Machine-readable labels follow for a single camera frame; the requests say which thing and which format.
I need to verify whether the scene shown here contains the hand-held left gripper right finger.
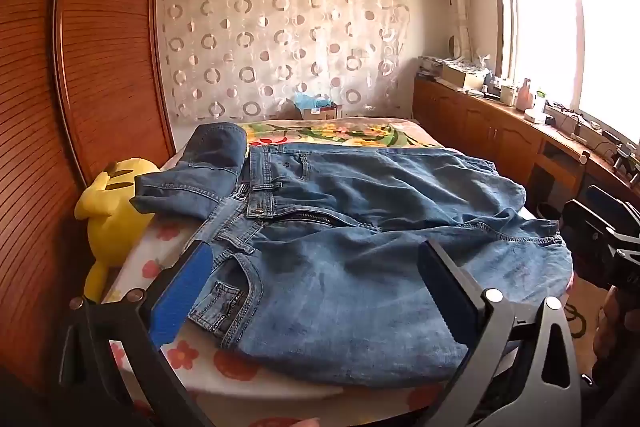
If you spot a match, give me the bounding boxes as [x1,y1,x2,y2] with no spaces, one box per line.
[417,239,583,427]

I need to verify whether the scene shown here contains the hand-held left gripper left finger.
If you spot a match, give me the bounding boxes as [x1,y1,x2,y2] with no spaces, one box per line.
[60,239,216,427]

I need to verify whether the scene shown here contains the blue denim pants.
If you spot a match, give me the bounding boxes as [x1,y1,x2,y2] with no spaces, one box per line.
[187,142,573,390]
[131,123,248,220]

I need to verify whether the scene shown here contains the folded blue denim pants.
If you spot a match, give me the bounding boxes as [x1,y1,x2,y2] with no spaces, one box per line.
[131,123,248,220]

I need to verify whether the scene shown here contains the person's right hand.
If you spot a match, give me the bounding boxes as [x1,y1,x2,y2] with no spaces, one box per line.
[592,284,640,388]

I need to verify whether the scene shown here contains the white strawberry-print sheet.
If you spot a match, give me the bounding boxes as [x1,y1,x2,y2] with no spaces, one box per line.
[97,159,501,427]

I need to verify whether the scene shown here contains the yellow plush toy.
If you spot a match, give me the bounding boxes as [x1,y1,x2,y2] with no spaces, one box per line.
[75,157,161,300]

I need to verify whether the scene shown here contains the wooden side cabinet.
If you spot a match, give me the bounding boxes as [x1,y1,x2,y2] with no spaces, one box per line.
[412,77,640,208]

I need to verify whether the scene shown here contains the floral blanket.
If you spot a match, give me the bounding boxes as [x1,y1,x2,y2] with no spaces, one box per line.
[240,117,443,150]

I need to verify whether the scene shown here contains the open cardboard box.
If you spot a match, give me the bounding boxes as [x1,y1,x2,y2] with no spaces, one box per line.
[447,62,488,90]

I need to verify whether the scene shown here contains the window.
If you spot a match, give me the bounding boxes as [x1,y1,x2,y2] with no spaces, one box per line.
[487,0,640,142]

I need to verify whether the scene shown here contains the cardboard box with blue contents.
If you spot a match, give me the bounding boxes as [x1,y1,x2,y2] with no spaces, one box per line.
[294,94,343,122]

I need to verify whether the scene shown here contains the circle-patterned wall curtain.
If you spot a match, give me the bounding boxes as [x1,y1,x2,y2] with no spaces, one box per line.
[159,0,411,122]

